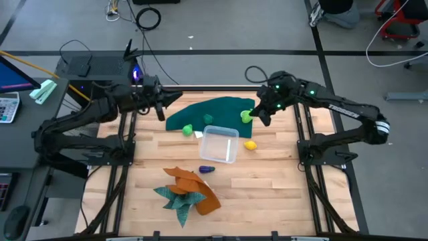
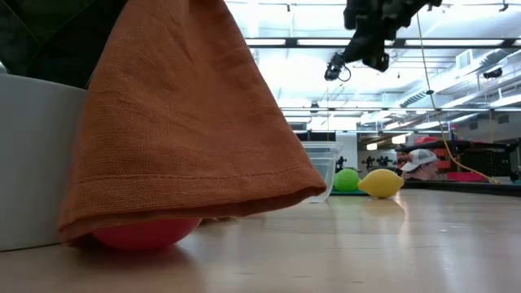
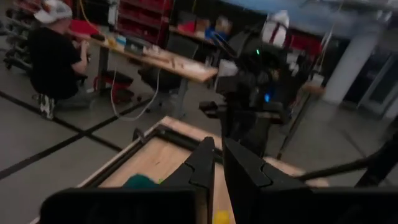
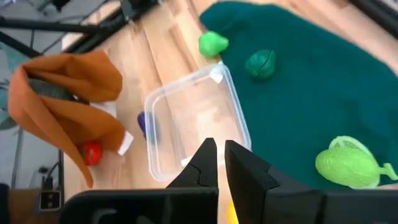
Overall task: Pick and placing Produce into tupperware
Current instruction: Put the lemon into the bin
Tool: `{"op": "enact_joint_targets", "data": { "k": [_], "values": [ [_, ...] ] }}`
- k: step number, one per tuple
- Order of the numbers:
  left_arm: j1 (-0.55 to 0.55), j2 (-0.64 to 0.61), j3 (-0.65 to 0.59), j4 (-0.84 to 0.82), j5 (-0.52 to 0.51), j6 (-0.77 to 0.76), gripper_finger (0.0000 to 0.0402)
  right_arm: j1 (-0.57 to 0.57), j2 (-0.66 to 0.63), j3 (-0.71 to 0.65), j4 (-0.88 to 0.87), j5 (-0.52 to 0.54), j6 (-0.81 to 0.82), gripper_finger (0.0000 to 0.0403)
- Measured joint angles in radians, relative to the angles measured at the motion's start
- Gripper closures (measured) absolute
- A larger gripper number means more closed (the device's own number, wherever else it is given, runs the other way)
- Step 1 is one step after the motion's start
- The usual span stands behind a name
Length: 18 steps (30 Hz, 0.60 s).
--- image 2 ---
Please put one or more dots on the white round container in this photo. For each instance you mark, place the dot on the white round container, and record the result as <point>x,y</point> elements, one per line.
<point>36,163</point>

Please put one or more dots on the black aluminium table frame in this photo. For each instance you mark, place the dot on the black aluminium table frame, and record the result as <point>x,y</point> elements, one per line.
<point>464,188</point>

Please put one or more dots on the light green toy lime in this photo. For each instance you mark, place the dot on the light green toy lime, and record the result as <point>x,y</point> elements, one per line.
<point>346,180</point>

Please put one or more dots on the black background robot arm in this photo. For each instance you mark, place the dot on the black background robot arm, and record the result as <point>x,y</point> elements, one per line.
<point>384,161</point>
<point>369,163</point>

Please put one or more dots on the person's white cap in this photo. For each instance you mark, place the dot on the person's white cap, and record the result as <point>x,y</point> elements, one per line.
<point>419,158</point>

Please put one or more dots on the black hanging overhead camera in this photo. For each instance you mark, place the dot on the black hanging overhead camera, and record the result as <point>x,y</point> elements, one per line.
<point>334,68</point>

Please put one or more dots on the red round ball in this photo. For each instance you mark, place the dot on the red round ball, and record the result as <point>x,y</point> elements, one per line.
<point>146,234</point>

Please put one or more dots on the yellow toy lemon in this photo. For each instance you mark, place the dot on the yellow toy lemon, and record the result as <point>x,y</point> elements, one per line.
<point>380,183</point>

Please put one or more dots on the clear plastic tupperware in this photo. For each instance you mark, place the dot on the clear plastic tupperware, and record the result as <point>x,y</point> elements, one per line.
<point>325,163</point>

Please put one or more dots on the dark green cloth mat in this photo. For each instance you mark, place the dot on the dark green cloth mat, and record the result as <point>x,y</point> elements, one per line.
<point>350,193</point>

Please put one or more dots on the orange cloth napkin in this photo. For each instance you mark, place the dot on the orange cloth napkin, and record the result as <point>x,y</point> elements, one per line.
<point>183,122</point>

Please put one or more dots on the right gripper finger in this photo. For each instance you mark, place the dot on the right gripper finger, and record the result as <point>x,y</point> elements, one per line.
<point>378,63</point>
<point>364,49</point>

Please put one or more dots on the person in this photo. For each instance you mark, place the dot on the person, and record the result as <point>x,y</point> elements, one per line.
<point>425,173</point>

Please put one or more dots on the black overhead frame beam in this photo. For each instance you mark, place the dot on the black overhead frame beam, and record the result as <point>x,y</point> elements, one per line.
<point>447,42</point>

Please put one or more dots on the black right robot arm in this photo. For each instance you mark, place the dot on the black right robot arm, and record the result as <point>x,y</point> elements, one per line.
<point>431,2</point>

